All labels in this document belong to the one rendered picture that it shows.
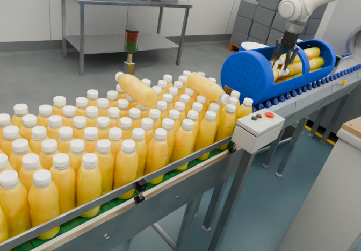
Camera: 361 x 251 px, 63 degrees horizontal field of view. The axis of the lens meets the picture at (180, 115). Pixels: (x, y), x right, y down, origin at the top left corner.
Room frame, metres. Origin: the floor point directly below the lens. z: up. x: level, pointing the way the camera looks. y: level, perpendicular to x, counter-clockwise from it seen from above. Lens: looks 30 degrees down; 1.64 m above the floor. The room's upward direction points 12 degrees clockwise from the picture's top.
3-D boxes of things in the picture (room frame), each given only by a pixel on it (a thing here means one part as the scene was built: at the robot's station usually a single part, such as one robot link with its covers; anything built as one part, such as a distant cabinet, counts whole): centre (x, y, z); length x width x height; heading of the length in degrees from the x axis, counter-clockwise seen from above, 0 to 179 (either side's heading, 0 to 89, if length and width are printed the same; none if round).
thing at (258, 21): (5.52, -1.32, 0.59); 1.20 x 0.80 x 1.19; 43
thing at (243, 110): (1.17, -0.28, 0.99); 0.07 x 0.07 x 0.19
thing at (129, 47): (1.31, 0.29, 1.18); 0.06 x 0.06 x 0.05
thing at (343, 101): (2.86, -1.62, 0.31); 0.06 x 0.06 x 0.63; 49
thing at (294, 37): (1.56, -0.47, 1.30); 0.08 x 0.07 x 0.09; 49
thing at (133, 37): (1.31, 0.29, 1.23); 0.06 x 0.06 x 0.04
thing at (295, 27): (1.56, -0.47, 1.37); 0.09 x 0.09 x 0.06
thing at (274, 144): (2.21, -0.87, 0.31); 0.06 x 0.06 x 0.63; 49
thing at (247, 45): (2.29, -0.49, 1.03); 0.28 x 0.28 x 0.01
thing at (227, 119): (1.07, -0.20, 0.99); 0.07 x 0.07 x 0.19
